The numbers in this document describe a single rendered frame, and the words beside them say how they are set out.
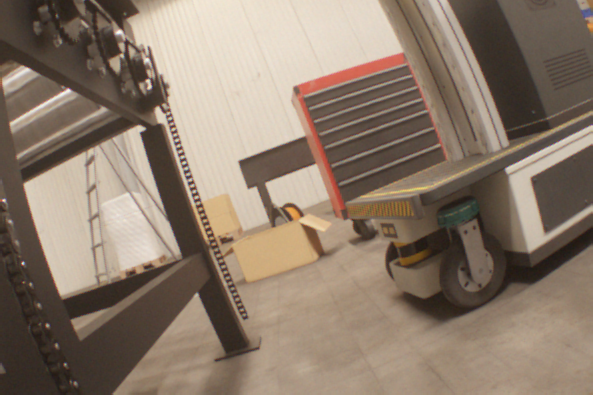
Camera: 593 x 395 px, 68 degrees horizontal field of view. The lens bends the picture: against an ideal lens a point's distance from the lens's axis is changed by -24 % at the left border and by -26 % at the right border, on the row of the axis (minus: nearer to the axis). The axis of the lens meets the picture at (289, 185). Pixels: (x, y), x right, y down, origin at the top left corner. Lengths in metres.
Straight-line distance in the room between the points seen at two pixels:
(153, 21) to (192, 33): 1.04
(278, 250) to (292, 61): 8.45
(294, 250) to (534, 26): 2.20
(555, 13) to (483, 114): 0.41
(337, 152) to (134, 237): 6.52
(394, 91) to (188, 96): 8.49
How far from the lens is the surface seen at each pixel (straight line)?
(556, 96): 1.39
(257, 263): 3.23
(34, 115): 1.49
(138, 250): 9.25
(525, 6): 1.43
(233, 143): 11.14
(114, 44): 1.14
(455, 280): 1.21
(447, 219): 1.19
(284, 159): 6.09
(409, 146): 3.17
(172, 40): 11.78
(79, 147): 1.60
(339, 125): 3.13
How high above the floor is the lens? 0.41
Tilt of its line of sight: level
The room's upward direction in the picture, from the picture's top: 21 degrees counter-clockwise
